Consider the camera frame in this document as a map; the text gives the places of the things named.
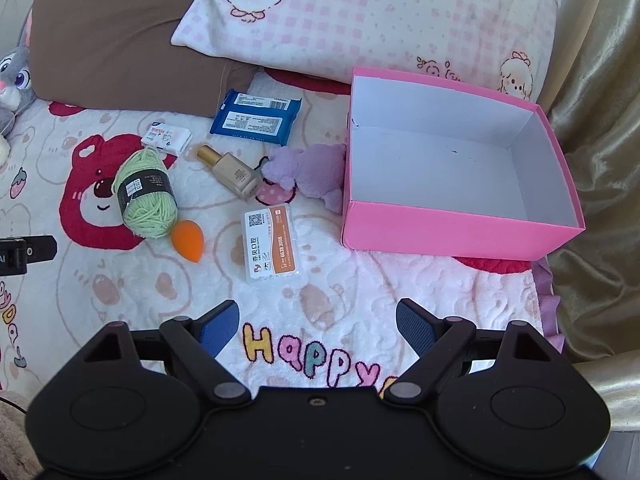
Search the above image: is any brown pillow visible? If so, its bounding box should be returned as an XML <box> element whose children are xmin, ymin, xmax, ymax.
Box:
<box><xmin>27</xmin><ymin>0</ymin><xmax>258</xmax><ymax>121</ymax></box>

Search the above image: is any white orange floss box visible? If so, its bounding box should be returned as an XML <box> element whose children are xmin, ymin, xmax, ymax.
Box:
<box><xmin>243</xmin><ymin>203</ymin><xmax>305</xmax><ymax>286</ymax></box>

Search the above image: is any beige foundation bottle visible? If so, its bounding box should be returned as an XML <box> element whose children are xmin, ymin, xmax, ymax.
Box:
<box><xmin>196</xmin><ymin>144</ymin><xmax>266</xmax><ymax>203</ymax></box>

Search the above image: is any beige fuzzy cloth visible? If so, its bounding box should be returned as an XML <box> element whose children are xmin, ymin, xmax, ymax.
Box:
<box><xmin>0</xmin><ymin>392</ymin><xmax>46</xmax><ymax>480</ymax></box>

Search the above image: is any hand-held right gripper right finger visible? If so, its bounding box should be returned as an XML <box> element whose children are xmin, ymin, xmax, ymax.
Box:
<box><xmin>384</xmin><ymin>298</ymin><xmax>558</xmax><ymax>404</ymax></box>

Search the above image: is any pink cardboard box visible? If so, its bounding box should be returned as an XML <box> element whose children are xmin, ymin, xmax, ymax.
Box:
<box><xmin>341</xmin><ymin>66</ymin><xmax>586</xmax><ymax>262</ymax></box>

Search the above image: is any pink checked pillow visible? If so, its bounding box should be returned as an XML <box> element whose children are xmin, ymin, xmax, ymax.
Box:
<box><xmin>170</xmin><ymin>0</ymin><xmax>561</xmax><ymax>101</ymax></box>

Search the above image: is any blue wet wipes pack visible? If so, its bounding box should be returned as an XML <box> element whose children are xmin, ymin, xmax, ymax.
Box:
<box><xmin>209</xmin><ymin>89</ymin><xmax>303</xmax><ymax>147</ymax></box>

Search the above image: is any printed bear blanket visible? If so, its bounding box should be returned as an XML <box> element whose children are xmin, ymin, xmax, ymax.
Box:
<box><xmin>0</xmin><ymin>67</ymin><xmax>566</xmax><ymax>411</ymax></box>

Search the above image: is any grey rabbit plush toy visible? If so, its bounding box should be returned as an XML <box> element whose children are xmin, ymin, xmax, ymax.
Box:
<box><xmin>0</xmin><ymin>10</ymin><xmax>40</xmax><ymax>166</ymax></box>

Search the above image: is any green yarn ball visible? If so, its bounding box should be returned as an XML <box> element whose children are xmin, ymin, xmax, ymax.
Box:
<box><xmin>112</xmin><ymin>146</ymin><xmax>180</xmax><ymax>240</ymax></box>

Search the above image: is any small white medicine box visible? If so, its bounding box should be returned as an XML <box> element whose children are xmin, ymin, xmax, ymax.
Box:
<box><xmin>140</xmin><ymin>120</ymin><xmax>193</xmax><ymax>156</ymax></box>

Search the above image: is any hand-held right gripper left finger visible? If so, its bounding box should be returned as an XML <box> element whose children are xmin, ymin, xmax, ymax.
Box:
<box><xmin>80</xmin><ymin>300</ymin><xmax>252</xmax><ymax>407</ymax></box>

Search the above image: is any gold curtain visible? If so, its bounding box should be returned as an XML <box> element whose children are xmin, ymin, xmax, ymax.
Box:
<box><xmin>542</xmin><ymin>0</ymin><xmax>640</xmax><ymax>433</ymax></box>

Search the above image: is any purple plush toy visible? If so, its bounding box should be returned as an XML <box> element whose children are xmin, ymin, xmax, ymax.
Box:
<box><xmin>260</xmin><ymin>142</ymin><xmax>348</xmax><ymax>213</ymax></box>

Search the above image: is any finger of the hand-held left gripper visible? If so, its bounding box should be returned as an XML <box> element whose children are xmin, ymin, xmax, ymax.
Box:
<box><xmin>25</xmin><ymin>234</ymin><xmax>59</xmax><ymax>264</ymax></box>

